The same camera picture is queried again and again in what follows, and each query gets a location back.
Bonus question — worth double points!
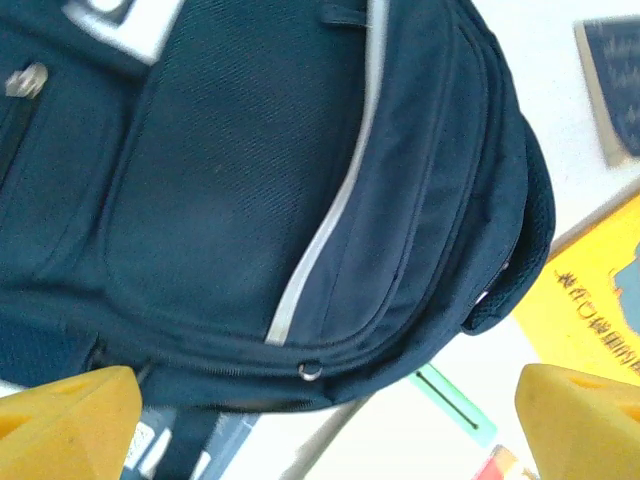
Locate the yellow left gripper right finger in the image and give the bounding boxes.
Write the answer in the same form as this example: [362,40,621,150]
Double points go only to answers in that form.
[515,363,640,480]

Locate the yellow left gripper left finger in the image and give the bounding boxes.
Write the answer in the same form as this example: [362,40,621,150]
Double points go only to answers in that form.
[0,365,144,480]

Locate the red packet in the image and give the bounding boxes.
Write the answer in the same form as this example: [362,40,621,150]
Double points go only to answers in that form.
[472,443,539,480]

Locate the yellow illustrated book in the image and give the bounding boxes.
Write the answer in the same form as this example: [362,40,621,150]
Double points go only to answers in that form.
[512,189,640,389]

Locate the green notebook packet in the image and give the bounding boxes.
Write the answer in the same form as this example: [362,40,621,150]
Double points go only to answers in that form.
[277,363,499,480]

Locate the navy blue student backpack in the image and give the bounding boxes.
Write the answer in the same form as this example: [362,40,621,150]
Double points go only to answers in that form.
[0,0,558,480]

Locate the blue floral wall panel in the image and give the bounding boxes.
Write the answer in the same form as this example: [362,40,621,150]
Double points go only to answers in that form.
[573,17,640,170]

